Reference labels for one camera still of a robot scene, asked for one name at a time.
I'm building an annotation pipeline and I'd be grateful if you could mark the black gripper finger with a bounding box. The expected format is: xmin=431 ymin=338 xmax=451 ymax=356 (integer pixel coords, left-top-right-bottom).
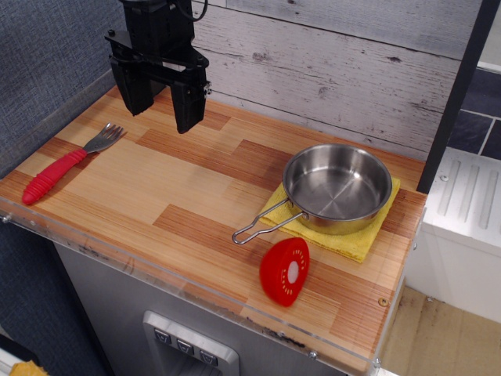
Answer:
xmin=171 ymin=69 xmax=207 ymax=134
xmin=110 ymin=56 xmax=153 ymax=116

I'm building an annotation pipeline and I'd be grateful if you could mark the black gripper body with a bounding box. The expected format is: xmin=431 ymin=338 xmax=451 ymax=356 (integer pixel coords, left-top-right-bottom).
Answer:
xmin=105 ymin=1 xmax=208 ymax=87

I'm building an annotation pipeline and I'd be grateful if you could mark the red toy pepper half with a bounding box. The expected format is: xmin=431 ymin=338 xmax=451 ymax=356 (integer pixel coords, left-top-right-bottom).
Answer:
xmin=259 ymin=237 xmax=310 ymax=307

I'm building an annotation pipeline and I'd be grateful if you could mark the yellow cloth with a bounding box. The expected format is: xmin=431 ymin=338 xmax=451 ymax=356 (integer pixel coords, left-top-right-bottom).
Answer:
xmin=259 ymin=177 xmax=401 ymax=263

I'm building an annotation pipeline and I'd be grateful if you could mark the clear acrylic table edge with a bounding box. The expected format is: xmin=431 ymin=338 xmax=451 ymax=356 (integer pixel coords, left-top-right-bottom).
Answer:
xmin=1 ymin=199 xmax=382 ymax=375

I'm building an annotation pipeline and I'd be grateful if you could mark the grey toy fridge cabinet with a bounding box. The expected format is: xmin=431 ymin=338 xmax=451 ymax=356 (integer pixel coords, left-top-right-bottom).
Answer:
xmin=56 ymin=244 xmax=341 ymax=375

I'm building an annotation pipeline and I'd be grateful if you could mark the silver dispenser button panel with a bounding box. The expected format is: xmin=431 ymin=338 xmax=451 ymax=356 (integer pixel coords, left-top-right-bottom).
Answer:
xmin=142 ymin=310 xmax=240 ymax=375

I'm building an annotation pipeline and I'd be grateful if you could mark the yellow object at corner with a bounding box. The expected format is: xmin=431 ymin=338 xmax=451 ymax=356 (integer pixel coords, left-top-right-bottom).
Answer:
xmin=9 ymin=361 xmax=49 ymax=376

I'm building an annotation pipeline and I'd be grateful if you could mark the white toy sink unit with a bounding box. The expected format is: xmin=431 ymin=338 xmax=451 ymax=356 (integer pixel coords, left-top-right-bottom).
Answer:
xmin=405 ymin=148 xmax=500 ymax=322

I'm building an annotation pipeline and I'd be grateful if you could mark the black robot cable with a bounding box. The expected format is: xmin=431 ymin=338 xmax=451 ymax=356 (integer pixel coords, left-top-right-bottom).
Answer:
xmin=171 ymin=0 xmax=209 ymax=22

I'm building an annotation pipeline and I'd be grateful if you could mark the red handled fork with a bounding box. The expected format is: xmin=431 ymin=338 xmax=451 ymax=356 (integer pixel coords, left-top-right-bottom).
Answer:
xmin=22 ymin=123 xmax=124 ymax=204

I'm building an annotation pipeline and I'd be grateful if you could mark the silver pot with wire handle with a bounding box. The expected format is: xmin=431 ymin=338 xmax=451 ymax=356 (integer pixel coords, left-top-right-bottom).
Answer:
xmin=232 ymin=143 xmax=392 ymax=244

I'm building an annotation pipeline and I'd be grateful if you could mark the black right frame post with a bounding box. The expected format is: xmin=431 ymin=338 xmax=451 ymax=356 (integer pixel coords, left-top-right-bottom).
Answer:
xmin=416 ymin=0 xmax=500 ymax=193

